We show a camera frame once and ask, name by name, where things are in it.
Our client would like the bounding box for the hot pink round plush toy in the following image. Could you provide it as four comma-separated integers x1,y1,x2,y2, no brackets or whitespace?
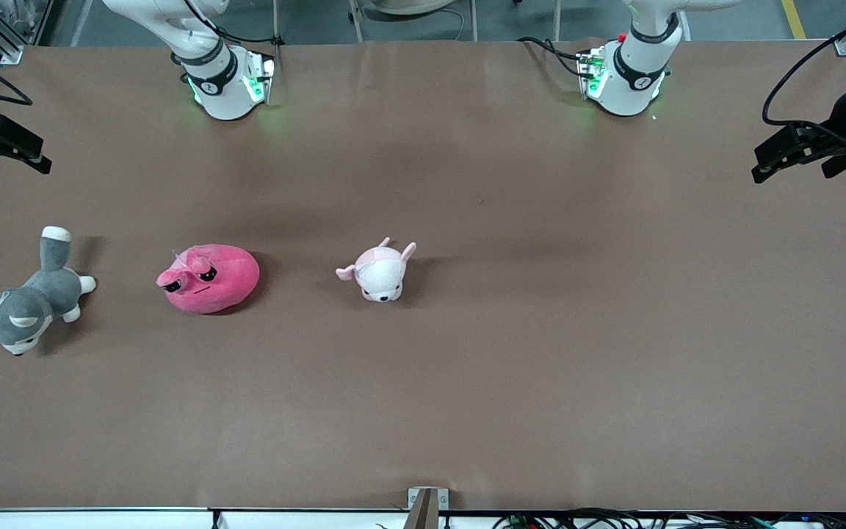
156,244,261,315

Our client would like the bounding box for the grey husky plush toy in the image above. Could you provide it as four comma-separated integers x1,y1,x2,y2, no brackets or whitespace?
0,226,98,357

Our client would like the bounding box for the pale pink dog plush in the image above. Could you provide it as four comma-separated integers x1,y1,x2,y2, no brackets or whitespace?
335,237,418,303

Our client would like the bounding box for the brown table cover sheet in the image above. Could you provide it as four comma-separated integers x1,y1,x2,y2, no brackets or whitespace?
0,38,846,514

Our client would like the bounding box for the white round object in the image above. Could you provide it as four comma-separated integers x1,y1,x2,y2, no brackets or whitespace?
370,0,462,17

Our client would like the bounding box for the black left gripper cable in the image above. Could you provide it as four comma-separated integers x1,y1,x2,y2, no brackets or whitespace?
762,0,846,142

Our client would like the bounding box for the black right arm base cable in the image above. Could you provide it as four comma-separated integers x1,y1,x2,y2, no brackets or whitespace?
184,0,281,46

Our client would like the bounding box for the black arm base cable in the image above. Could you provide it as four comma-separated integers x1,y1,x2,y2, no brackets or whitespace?
516,35,593,79
184,0,281,46

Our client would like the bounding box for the black left arm base cable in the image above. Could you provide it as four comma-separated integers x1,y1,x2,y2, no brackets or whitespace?
516,35,593,79

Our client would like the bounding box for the tangled cable bundle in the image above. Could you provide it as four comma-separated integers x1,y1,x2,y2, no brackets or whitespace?
493,508,846,529

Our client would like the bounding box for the metal bracket at table edge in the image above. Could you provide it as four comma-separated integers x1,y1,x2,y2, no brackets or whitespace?
407,486,449,529

